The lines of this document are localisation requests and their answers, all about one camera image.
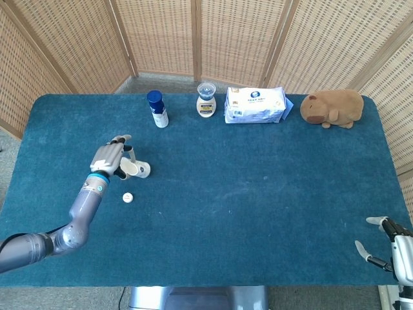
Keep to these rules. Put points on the woven bamboo folding screen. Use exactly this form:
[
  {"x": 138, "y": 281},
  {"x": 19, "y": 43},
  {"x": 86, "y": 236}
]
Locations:
[{"x": 206, "y": 38}]

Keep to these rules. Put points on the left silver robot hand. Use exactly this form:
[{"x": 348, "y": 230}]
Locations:
[{"x": 108, "y": 156}]

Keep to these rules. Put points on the white tissue pack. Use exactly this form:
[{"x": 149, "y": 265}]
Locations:
[{"x": 255, "y": 105}]

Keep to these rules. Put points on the blue green table cloth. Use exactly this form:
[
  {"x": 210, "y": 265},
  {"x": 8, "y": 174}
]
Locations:
[{"x": 206, "y": 200}]

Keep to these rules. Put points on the white plastic bottle cap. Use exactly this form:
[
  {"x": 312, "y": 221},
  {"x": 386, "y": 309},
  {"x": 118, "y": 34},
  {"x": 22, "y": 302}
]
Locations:
[{"x": 128, "y": 197}]

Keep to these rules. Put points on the blue capped white bottle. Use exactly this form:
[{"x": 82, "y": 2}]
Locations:
[{"x": 158, "y": 111}]

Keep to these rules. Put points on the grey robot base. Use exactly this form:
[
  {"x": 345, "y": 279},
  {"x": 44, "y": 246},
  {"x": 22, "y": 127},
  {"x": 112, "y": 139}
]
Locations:
[{"x": 198, "y": 297}]

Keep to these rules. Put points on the brown capybara plush toy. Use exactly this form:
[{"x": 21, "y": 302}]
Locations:
[{"x": 335, "y": 108}]

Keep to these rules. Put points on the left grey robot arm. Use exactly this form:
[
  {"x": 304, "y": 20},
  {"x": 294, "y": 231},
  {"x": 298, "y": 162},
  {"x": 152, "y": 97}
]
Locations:
[{"x": 64, "y": 223}]

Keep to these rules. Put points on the cream mayonnaise squeeze bottle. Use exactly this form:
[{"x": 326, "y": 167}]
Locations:
[{"x": 206, "y": 103}]

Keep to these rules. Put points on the white floral paper cup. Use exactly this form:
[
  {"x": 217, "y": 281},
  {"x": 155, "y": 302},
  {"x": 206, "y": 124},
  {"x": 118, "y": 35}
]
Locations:
[{"x": 137, "y": 168}]

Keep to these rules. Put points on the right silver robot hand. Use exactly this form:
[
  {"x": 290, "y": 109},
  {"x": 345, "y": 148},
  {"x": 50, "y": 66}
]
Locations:
[{"x": 395, "y": 250}]

